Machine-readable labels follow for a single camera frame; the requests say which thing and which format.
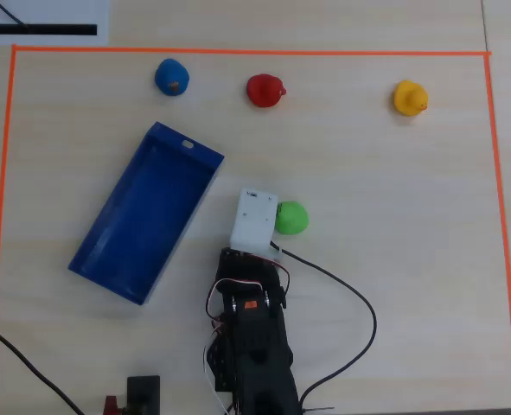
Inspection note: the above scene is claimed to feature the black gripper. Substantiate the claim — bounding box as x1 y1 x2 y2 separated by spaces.
217 246 291 310

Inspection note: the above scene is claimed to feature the blue rubber duck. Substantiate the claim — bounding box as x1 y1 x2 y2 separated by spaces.
154 58 191 97

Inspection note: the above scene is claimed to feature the green rubber duck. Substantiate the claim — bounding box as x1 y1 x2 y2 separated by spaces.
274 201 310 237

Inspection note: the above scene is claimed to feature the blue plastic box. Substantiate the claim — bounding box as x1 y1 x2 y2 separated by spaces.
67 121 226 306

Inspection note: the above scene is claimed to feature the red rubber duck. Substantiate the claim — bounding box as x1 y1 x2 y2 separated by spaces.
246 73 288 108

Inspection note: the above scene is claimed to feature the yellow rubber duck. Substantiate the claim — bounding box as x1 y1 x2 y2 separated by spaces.
393 80 430 117

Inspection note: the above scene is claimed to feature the red clamp knob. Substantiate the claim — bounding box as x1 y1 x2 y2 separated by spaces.
102 394 129 415

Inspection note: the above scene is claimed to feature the white camera box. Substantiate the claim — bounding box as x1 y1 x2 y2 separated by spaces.
228 187 285 266

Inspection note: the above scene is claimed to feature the black camera cable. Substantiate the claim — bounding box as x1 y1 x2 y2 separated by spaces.
270 240 378 410

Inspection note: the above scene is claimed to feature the black camera stand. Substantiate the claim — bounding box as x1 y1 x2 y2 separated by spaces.
126 374 162 415

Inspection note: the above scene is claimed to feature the black stand cable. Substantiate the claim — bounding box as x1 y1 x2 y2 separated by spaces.
0 317 86 415

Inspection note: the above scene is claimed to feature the thin black cable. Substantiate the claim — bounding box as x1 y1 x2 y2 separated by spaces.
0 0 29 29

